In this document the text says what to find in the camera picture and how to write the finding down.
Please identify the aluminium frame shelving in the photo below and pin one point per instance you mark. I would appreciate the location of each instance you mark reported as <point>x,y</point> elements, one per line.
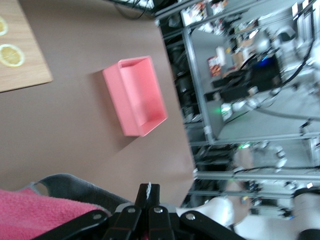
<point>198,80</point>

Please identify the wooden cutting board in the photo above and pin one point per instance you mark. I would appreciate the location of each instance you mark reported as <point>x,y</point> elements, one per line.
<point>25,75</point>

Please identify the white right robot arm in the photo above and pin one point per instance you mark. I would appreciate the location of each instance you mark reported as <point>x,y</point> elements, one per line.
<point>220,210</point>

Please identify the pink and grey cloth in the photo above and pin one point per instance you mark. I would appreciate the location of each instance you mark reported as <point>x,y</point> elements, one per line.
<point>37,212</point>

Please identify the lemon slice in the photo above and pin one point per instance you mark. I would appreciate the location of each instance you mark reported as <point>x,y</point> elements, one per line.
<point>11,55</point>
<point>3,26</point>

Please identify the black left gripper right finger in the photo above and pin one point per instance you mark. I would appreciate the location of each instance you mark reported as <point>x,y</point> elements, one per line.
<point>160,225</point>

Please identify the pink plastic bin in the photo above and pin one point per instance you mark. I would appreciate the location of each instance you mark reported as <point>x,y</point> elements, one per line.
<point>140,100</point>

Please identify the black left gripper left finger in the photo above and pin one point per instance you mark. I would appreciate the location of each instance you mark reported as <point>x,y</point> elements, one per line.
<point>125,225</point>

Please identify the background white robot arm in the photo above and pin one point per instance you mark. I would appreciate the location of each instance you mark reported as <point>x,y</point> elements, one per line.
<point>262,42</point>

